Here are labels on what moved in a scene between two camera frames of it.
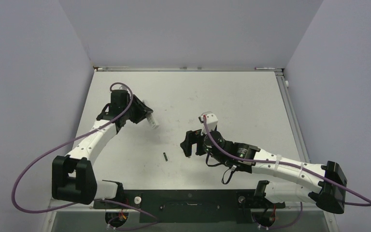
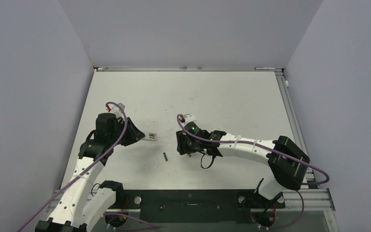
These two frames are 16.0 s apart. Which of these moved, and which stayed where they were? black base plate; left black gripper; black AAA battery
Moved: left black gripper
Stayed: black base plate; black AAA battery
